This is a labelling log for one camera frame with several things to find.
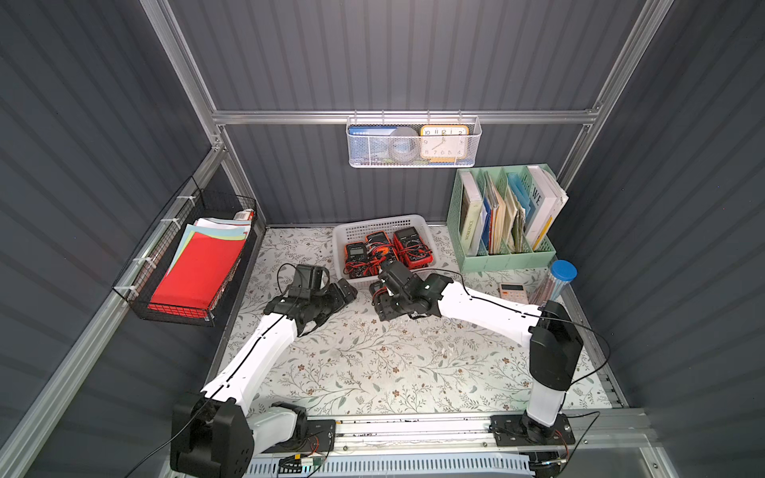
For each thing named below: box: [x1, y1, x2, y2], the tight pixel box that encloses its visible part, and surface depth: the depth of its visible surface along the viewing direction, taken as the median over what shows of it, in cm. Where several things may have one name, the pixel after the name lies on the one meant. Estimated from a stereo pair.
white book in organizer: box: [525, 165, 570, 251], surface depth 99 cm
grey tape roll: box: [388, 126, 421, 164], surface depth 89 cm
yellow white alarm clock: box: [419, 124, 471, 164], surface depth 90 cm
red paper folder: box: [147, 232, 247, 318], surface depth 71 cm
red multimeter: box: [393, 227, 435, 270], surface depth 101 cm
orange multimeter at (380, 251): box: [364, 231, 400, 274], surface depth 104 cm
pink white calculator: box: [499, 282, 528, 304], surface depth 101 cm
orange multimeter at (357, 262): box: [342, 240, 380, 279], surface depth 99 cm
